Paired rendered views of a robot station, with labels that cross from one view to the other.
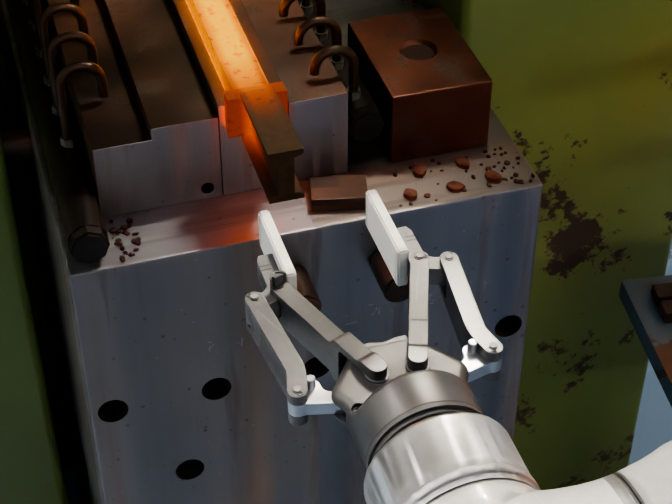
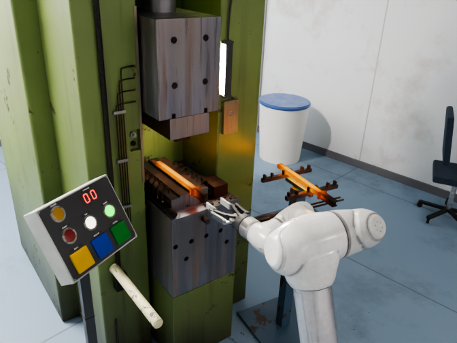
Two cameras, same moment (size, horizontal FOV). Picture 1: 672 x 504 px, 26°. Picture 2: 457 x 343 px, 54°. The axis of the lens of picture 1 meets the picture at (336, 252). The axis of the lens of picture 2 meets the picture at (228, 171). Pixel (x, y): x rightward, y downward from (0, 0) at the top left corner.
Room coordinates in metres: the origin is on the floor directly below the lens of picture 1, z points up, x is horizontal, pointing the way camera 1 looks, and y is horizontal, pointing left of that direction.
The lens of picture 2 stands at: (-0.86, 0.56, 1.98)
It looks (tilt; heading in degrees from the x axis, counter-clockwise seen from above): 25 degrees down; 339
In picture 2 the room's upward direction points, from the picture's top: 2 degrees clockwise
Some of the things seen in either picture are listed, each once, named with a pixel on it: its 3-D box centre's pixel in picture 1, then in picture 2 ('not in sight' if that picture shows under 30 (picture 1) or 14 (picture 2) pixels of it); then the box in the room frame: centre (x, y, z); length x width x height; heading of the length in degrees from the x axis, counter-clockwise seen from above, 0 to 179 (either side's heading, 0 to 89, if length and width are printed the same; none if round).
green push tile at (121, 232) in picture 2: not in sight; (120, 232); (0.63, 0.44, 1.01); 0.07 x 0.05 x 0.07; 132
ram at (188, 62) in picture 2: not in sight; (173, 58); (1.12, 0.11, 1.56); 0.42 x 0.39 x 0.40; 17
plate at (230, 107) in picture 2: not in sight; (230, 116); (1.12, -0.18, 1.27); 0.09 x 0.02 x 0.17; 107
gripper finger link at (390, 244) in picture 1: (386, 237); (225, 203); (0.75, -0.03, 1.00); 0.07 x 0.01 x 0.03; 17
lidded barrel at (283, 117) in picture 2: not in sight; (281, 128); (3.24, -1.58, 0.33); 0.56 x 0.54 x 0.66; 26
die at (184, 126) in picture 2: not in sight; (166, 113); (1.10, 0.15, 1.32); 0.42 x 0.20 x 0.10; 17
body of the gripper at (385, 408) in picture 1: (406, 403); (239, 220); (0.60, -0.04, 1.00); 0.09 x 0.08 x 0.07; 17
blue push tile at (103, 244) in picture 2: not in sight; (101, 245); (0.57, 0.51, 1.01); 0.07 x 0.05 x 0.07; 132
